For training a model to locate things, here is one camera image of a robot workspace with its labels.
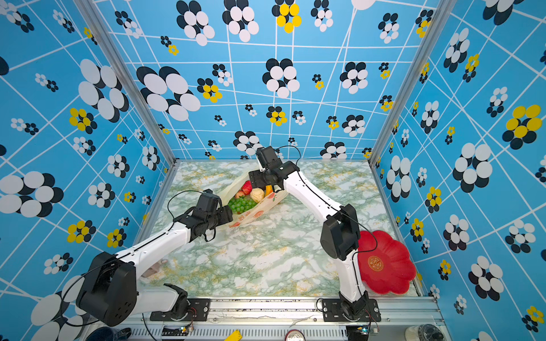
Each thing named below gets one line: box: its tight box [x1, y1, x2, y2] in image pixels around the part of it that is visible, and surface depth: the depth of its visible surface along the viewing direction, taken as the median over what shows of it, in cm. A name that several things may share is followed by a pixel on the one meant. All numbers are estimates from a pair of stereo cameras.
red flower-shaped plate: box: [357, 230, 417, 295], surface depth 84 cm
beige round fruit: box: [249, 187, 266, 204], surface depth 101 cm
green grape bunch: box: [228, 196, 259, 215], surface depth 100 cm
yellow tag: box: [223, 328, 243, 341], surface depth 70 cm
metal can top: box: [284, 328, 306, 341], surface depth 61 cm
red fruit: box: [241, 180, 253, 196], surface depth 104 cm
